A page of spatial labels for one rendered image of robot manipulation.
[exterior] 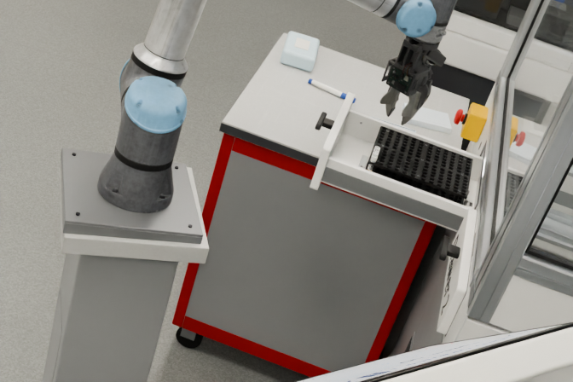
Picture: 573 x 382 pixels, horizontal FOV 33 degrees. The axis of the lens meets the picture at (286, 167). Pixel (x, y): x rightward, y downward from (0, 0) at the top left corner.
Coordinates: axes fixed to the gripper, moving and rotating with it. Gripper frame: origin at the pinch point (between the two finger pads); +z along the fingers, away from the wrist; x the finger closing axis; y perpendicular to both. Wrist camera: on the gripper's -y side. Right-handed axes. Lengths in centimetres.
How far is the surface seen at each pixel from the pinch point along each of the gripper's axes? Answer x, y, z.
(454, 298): 39, 40, 4
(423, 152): 8.2, -1.1, 5.7
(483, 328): 47, 46, 2
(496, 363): 58, 85, -24
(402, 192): 13.0, 14.6, 7.6
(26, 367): -54, 47, 95
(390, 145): 2.4, 3.9, 5.6
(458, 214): 24.5, 9.5, 8.0
